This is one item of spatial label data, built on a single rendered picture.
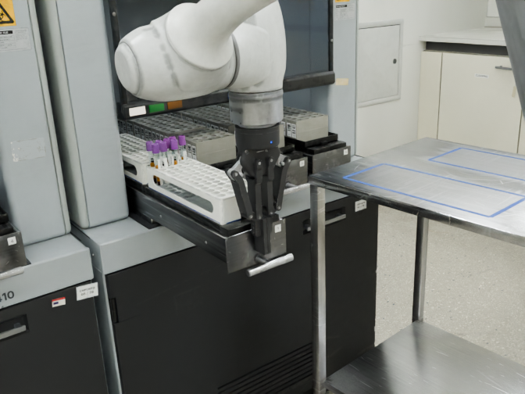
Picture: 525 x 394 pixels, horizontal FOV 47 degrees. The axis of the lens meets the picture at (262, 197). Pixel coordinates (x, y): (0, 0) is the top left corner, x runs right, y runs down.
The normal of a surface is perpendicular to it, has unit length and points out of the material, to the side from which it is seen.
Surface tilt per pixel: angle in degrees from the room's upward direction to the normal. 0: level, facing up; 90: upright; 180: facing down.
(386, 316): 0
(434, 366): 0
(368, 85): 90
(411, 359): 0
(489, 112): 90
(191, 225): 90
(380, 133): 90
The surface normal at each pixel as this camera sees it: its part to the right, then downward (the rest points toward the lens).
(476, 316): -0.04, -0.94
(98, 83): 0.60, 0.25
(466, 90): -0.80, 0.23
